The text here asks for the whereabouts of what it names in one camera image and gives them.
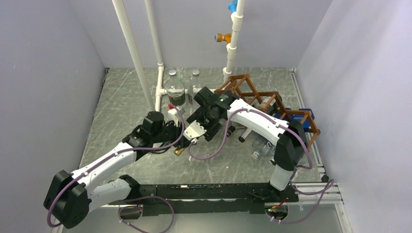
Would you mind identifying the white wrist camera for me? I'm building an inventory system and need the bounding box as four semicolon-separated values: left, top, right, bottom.
168;103;185;126
183;120;206;141

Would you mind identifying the dark red wine bottle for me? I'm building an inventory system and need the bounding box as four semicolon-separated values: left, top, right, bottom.
174;136;192;156

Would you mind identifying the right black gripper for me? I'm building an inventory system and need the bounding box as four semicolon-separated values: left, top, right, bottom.
186;108;222;142

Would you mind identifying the white PVC pipe frame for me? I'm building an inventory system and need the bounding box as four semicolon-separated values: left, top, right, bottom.
111;0;246;123

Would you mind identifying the orange pipe valve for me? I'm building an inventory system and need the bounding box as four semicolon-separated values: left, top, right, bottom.
214;33;232;44

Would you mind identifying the brown wooden wine rack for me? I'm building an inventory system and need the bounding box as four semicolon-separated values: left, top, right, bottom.
214;74;321;147

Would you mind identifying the dark green wine bottle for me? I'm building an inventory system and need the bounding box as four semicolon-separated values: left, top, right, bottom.
232;100;276;142

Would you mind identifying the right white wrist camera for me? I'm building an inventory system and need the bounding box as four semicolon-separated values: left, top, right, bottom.
183;120;206;141

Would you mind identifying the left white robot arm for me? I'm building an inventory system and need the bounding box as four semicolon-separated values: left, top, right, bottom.
43;106;185;229

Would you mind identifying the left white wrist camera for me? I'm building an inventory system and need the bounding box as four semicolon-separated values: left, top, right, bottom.
168;103;185;126

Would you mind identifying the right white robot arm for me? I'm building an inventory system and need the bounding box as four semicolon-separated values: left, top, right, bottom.
184;87;309;201

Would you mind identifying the clear glass bottle silver cap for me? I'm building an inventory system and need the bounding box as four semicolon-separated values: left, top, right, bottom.
187;69;204;109

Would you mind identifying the clear glass bottle white cap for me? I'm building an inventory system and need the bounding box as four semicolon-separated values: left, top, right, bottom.
166;69;186;107

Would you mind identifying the clear square bottle black cap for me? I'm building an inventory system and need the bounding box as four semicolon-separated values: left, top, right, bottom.
270;157;276;166

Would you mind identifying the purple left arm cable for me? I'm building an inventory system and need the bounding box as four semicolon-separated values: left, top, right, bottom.
46;103;186;233

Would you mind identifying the small clear bottle black cap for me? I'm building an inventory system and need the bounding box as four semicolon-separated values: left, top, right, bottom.
226;125;236;137

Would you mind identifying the blue pipe valve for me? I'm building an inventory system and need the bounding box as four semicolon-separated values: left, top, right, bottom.
227;0;238;13

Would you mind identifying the blue label clear bottle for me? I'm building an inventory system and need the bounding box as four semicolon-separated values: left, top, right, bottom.
252;108;314;164

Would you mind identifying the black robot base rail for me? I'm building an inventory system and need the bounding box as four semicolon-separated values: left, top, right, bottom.
112;183;299;216

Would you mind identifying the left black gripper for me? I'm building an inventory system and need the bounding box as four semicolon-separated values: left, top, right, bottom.
152;119;192;149

